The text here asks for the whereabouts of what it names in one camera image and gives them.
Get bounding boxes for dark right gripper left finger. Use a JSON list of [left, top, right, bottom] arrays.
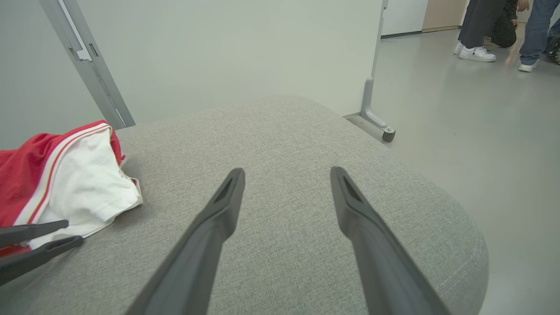
[[125, 168, 245, 315]]

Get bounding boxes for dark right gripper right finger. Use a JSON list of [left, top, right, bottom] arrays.
[[330, 166, 451, 315]]

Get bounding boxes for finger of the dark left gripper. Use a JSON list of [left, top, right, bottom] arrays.
[[0, 235, 84, 287], [0, 220, 70, 249]]

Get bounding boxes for red shorts with white stripes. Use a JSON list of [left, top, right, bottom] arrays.
[[0, 120, 144, 259]]

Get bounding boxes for grey fabric ottoman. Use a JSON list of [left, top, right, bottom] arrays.
[[0, 95, 489, 315]]

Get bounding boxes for person in dark trousers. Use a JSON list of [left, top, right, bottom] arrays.
[[457, 0, 519, 49]]

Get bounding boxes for black speckled bag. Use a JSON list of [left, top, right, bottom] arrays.
[[490, 17, 518, 49]]

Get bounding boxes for person in blue jeans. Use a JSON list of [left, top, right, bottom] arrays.
[[519, 0, 560, 66]]

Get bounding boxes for grey partition post with caster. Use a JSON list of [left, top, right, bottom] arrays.
[[360, 0, 396, 143]]

